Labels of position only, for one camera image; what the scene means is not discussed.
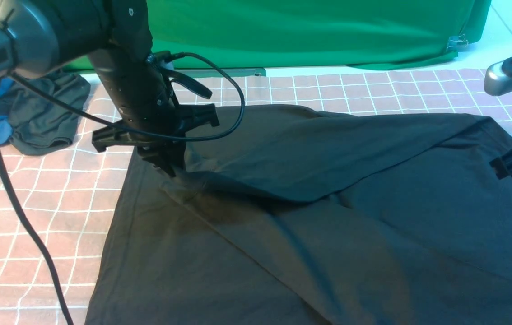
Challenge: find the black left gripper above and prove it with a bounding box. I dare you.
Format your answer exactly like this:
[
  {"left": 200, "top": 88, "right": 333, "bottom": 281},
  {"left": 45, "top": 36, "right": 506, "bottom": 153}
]
[{"left": 88, "top": 47, "right": 219, "bottom": 177}]

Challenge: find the metal binder clip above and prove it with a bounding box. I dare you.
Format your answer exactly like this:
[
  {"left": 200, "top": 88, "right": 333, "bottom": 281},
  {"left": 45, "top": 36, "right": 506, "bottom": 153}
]
[{"left": 446, "top": 33, "right": 469, "bottom": 52}]

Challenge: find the dark gray long-sleeve shirt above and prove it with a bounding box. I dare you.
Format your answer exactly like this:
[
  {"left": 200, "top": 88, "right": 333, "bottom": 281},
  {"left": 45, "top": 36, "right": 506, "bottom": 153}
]
[{"left": 85, "top": 105, "right": 512, "bottom": 325}]

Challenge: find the pink checkered tablecloth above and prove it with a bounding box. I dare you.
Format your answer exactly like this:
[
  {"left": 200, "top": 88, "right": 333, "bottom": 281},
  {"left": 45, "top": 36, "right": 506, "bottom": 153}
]
[{"left": 3, "top": 69, "right": 512, "bottom": 325}]

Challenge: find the dark gray crumpled garment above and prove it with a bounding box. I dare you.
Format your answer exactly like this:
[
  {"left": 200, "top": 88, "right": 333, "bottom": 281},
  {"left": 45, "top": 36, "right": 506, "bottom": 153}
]
[{"left": 0, "top": 71, "right": 91, "bottom": 156}]

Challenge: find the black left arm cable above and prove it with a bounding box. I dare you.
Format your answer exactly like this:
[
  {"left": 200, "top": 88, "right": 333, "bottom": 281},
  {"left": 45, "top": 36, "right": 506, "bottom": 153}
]
[{"left": 0, "top": 52, "right": 246, "bottom": 325}]

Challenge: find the green backdrop cloth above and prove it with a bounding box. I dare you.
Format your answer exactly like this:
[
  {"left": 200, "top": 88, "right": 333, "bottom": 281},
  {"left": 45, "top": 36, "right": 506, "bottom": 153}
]
[{"left": 62, "top": 0, "right": 492, "bottom": 72}]

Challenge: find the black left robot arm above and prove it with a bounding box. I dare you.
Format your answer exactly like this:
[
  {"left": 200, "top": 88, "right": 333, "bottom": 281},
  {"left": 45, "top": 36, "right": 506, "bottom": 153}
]
[{"left": 0, "top": 0, "right": 219, "bottom": 176}]

